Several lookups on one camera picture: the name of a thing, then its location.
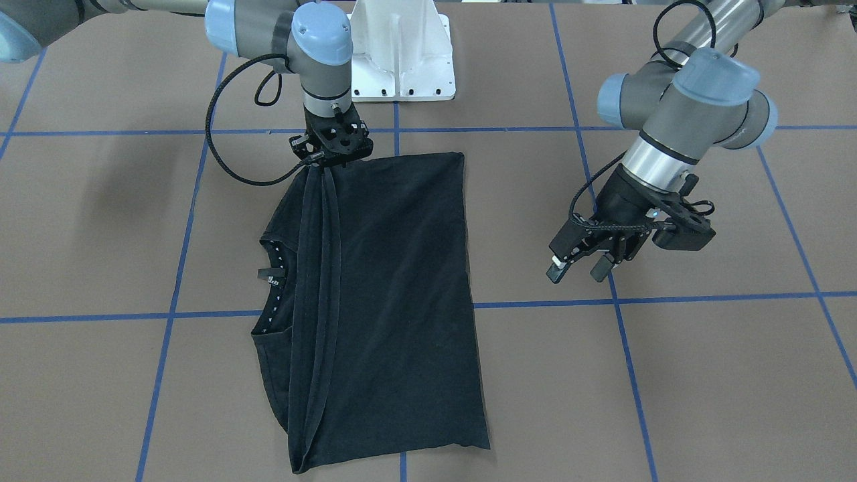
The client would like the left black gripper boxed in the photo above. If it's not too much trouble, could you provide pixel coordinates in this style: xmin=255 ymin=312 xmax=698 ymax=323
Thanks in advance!
xmin=546 ymin=165 xmax=668 ymax=284

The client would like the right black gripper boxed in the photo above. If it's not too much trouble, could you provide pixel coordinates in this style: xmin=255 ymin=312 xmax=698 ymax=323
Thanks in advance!
xmin=289 ymin=110 xmax=374 ymax=167

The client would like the black graphic t-shirt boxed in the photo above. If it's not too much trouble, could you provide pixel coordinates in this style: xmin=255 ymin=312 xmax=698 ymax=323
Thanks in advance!
xmin=251 ymin=152 xmax=490 ymax=474

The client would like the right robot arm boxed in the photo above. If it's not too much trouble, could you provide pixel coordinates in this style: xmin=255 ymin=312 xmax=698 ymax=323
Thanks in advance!
xmin=1 ymin=1 xmax=374 ymax=167

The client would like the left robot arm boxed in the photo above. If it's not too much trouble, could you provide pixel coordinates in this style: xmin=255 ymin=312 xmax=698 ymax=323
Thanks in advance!
xmin=546 ymin=1 xmax=818 ymax=284

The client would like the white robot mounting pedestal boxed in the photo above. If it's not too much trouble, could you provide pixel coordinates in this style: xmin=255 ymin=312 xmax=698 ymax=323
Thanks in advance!
xmin=349 ymin=1 xmax=457 ymax=102

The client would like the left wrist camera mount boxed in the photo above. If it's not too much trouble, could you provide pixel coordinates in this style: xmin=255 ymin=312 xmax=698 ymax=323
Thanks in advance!
xmin=652 ymin=173 xmax=716 ymax=251

